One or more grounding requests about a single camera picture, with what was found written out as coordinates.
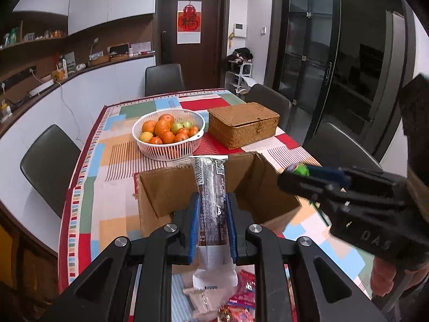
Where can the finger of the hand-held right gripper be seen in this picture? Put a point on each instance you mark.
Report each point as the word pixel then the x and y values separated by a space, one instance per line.
pixel 326 174
pixel 301 186

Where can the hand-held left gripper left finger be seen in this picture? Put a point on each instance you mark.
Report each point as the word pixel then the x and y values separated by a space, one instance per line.
pixel 194 228

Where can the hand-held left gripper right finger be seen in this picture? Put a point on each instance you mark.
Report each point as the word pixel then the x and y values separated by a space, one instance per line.
pixel 233 228

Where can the green snack packet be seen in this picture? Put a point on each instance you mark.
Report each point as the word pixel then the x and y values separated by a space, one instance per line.
pixel 300 169

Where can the dark brown snack bar packet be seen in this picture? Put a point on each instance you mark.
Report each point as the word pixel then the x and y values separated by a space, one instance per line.
pixel 211 191

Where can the cardboard box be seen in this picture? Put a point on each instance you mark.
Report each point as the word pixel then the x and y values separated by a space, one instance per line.
pixel 161 191

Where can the person's right hand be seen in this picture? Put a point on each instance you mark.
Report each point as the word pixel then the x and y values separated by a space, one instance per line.
pixel 382 275

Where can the dark grey dining chair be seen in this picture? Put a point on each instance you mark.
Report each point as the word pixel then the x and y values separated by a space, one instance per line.
pixel 268 97
pixel 164 78
pixel 50 167
pixel 335 147

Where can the red snack packet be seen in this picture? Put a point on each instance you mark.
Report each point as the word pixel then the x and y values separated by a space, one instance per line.
pixel 246 288
pixel 234 315

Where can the beige snack packet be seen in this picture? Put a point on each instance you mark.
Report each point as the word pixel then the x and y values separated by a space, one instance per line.
pixel 201 303

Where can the white slotted fruit basket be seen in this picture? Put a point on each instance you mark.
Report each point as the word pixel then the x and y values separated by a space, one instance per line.
pixel 167 151

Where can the woven wicker lidded box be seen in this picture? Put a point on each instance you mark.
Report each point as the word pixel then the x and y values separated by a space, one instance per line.
pixel 241 124

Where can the colourful patchwork tablecloth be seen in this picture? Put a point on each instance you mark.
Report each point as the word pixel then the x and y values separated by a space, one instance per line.
pixel 117 161

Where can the pile of oranges and apples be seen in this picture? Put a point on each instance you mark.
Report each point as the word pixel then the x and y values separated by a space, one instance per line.
pixel 164 127

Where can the black framed glass door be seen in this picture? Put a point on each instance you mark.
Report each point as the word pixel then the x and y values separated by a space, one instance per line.
pixel 311 57

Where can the white shelf trolley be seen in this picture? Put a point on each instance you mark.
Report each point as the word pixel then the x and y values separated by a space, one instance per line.
pixel 234 80

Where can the dark bag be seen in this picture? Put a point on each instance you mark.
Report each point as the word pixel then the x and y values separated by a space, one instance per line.
pixel 241 55

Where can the dark brown door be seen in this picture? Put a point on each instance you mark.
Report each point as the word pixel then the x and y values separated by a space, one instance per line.
pixel 207 60

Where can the yellow hanging tassel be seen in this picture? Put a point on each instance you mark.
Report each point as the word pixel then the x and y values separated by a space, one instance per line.
pixel 230 38

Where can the white intercom panel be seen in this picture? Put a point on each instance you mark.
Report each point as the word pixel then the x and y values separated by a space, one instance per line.
pixel 238 30

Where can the white curved sideboard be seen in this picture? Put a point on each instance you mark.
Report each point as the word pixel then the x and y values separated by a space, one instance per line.
pixel 83 90

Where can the white printed card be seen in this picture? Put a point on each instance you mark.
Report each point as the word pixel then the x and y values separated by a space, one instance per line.
pixel 140 47

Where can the woven tray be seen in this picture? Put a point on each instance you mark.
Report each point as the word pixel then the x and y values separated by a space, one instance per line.
pixel 99 60

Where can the small black board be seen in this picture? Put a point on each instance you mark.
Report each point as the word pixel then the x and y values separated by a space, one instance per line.
pixel 119 49

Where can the white and red door poster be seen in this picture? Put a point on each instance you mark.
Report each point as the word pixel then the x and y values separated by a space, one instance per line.
pixel 189 20

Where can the orange box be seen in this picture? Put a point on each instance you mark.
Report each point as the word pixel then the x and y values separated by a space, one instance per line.
pixel 59 74

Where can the white flat tray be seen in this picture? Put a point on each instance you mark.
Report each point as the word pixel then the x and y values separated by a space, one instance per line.
pixel 40 89

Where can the white desk lamp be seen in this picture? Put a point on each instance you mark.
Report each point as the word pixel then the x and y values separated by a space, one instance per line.
pixel 94 45

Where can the row of shelf bottles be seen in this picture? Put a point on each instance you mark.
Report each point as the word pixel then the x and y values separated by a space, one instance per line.
pixel 33 36

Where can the white wall cabinets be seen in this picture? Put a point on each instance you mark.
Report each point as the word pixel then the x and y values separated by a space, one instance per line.
pixel 100 3

